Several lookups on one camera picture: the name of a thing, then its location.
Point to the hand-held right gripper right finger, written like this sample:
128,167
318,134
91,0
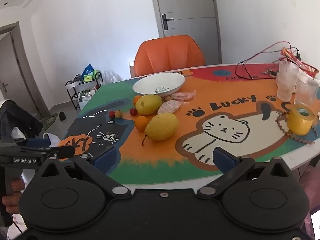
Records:
223,161

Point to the red plastic basket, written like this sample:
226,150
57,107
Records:
308,68

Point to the small tan fruit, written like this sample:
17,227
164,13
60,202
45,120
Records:
168,98

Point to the yellow mango with dark spots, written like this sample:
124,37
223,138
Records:
148,104

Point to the orange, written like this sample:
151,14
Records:
136,100
141,123

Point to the green and yellow items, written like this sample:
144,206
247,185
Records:
89,77

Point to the small red fruit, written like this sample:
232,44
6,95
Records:
133,111
111,114

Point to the green slippers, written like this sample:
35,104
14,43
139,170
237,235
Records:
48,120

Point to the white plate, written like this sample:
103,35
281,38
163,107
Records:
158,84

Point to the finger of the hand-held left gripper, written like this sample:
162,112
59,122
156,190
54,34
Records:
65,152
37,142

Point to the grey side door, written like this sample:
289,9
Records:
11,75

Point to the white plastic bag with books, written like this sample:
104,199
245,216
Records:
86,96

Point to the blue bag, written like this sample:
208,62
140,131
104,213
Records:
88,69

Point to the cartoon cat table mat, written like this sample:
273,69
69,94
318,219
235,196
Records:
212,130

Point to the small black object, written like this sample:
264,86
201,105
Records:
62,115

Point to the dark jacket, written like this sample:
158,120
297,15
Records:
17,120

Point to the orange snack package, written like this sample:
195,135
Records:
292,56

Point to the yellow tape roll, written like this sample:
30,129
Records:
300,120

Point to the short clear glass cup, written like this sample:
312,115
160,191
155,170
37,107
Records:
306,91

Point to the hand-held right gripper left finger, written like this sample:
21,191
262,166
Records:
105,161

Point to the yellow lemon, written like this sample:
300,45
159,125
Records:
162,126

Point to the orange leather chair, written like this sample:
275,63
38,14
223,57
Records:
168,55

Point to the black shoe rack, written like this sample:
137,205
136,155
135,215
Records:
72,90

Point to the person's left hand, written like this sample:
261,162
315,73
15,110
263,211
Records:
12,201

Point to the bunch of keys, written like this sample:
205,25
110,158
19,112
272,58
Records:
270,72

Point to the small brown kiwi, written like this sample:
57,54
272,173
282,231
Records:
118,113

